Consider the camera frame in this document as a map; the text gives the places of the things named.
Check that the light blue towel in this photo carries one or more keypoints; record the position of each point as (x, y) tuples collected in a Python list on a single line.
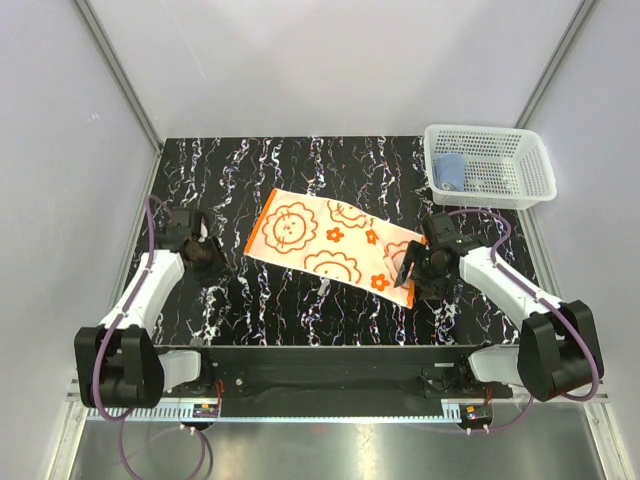
[(449, 171)]

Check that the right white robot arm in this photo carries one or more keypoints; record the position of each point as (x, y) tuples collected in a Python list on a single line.
[(558, 353)]

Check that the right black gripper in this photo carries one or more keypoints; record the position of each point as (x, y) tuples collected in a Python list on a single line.
[(414, 254)]

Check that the aluminium rail frame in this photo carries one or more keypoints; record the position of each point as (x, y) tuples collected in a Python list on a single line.
[(191, 403)]

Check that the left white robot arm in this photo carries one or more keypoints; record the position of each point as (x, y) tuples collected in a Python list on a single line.
[(117, 364)]

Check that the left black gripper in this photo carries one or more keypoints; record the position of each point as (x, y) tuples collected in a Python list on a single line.
[(219, 266)]

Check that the orange white patterned towel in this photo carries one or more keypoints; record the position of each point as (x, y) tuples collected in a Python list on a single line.
[(334, 240)]

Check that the white plastic basket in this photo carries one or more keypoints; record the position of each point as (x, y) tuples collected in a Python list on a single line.
[(504, 167)]

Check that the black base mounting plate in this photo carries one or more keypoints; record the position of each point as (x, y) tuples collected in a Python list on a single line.
[(248, 371)]

